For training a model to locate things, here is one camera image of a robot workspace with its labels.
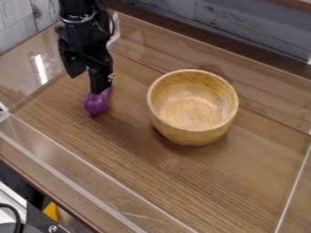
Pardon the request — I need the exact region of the brown wooden bowl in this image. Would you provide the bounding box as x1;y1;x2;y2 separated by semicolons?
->
147;69;239;146

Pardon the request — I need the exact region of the clear acrylic corner bracket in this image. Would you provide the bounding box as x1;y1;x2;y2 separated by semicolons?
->
107;12;121;46

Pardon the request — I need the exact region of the clear acrylic front wall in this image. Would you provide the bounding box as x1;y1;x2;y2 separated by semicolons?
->
0;103;197;233

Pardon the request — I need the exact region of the yellow black machine base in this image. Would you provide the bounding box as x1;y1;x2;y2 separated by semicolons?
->
0;162;95;233

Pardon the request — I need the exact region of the black cable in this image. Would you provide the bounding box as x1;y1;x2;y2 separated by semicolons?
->
0;203;23;233

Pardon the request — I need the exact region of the purple toy eggplant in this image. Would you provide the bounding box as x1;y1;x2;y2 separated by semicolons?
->
84;88;111;116

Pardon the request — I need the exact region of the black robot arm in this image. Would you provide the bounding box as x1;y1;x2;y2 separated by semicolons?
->
56;0;115;95

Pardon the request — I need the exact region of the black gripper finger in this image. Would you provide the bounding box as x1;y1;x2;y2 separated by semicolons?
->
88;66;114;95
59;40;87;78

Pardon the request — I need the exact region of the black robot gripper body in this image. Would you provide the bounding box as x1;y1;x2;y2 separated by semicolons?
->
58;12;114;66

